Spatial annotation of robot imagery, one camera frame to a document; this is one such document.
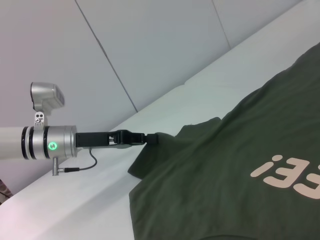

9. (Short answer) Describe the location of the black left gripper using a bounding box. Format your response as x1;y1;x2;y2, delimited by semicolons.
74;128;160;151

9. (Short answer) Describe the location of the dark green FREE! t-shirt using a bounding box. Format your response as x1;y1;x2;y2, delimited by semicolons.
127;41;320;240

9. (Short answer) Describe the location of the dark brown striped object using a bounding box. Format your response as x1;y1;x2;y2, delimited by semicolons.
0;177;12;205

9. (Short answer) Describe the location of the dark left wrist cable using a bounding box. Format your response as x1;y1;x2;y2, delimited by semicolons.
64;148;98;173

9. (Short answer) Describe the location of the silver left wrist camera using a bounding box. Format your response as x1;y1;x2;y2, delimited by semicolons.
29;81;66;131

